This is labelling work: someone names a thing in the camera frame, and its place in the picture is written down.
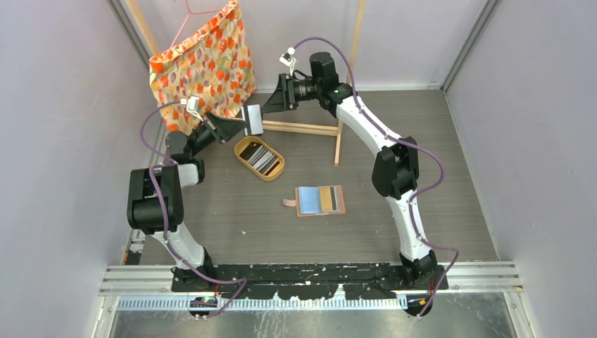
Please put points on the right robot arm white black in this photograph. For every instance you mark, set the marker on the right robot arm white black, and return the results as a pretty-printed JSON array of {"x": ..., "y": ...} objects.
[{"x": 396, "y": 167}]

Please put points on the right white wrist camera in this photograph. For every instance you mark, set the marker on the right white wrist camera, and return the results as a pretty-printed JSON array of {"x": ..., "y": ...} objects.
[{"x": 287, "y": 58}]

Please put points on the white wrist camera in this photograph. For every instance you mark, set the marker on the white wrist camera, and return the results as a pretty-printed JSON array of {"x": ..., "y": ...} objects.
[
  {"x": 287, "y": 58},
  {"x": 192, "y": 108}
]

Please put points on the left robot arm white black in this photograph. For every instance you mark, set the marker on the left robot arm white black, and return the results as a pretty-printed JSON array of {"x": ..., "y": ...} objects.
[{"x": 155, "y": 204}]

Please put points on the aluminium rail frame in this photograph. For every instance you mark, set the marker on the aluminium rail frame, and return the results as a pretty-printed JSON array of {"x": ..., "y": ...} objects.
[{"x": 149, "y": 288}]

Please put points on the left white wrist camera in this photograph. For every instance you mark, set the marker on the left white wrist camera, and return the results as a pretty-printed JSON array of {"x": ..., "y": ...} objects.
[{"x": 192, "y": 108}]

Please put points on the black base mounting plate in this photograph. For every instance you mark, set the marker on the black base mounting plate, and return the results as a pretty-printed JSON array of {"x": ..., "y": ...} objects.
[{"x": 307, "y": 281}]

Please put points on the pink clothes hanger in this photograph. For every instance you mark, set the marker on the pink clothes hanger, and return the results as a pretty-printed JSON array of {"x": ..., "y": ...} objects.
[{"x": 196, "y": 13}]

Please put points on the brown leather card holder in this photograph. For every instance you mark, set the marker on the brown leather card holder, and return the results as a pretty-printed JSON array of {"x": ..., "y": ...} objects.
[{"x": 317, "y": 201}]

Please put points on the orange oval tray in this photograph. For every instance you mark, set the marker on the orange oval tray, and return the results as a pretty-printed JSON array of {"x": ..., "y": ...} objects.
[{"x": 243, "y": 143}]

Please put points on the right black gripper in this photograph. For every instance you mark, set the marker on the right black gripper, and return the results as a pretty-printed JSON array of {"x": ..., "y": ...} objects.
[{"x": 283, "y": 98}]

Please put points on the wooden clothes rack frame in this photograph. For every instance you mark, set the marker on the wooden clothes rack frame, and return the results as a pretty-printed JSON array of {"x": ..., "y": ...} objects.
[{"x": 149, "y": 45}]

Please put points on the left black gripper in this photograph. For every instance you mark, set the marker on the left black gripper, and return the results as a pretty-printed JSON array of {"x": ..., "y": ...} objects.
[{"x": 226, "y": 129}]

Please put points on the stack of credit cards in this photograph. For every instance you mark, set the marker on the stack of credit cards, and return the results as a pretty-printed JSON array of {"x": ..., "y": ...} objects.
[{"x": 260, "y": 158}]

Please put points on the silver grey credit card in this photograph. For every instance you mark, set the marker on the silver grey credit card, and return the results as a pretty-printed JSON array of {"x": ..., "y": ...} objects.
[{"x": 253, "y": 119}]

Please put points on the orange floral fabric bag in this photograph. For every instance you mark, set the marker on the orange floral fabric bag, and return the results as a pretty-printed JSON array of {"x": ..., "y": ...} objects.
[{"x": 213, "y": 63}]

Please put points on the gold striped credit card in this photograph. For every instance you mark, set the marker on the gold striped credit card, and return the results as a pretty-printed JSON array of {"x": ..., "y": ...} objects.
[{"x": 329, "y": 199}]

